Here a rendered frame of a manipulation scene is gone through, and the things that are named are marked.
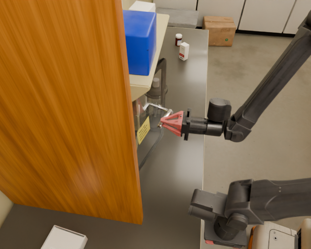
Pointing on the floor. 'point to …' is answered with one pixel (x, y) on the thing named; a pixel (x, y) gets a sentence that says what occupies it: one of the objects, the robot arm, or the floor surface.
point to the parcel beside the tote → (219, 30)
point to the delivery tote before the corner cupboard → (179, 17)
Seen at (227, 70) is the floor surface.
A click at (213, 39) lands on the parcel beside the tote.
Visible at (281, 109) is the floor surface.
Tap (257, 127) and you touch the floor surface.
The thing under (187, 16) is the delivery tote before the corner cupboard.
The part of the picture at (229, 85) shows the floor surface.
